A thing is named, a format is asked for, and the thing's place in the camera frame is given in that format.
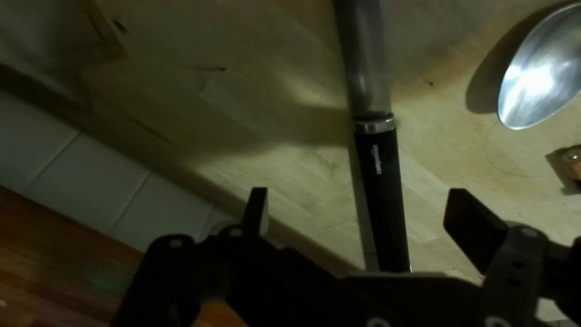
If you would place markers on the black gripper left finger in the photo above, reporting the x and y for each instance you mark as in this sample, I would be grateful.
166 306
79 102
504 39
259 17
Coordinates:
200 284

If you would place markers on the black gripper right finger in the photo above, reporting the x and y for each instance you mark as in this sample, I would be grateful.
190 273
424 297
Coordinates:
527 279

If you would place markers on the metal spoon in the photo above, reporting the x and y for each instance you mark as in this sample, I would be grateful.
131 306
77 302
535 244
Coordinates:
538 73

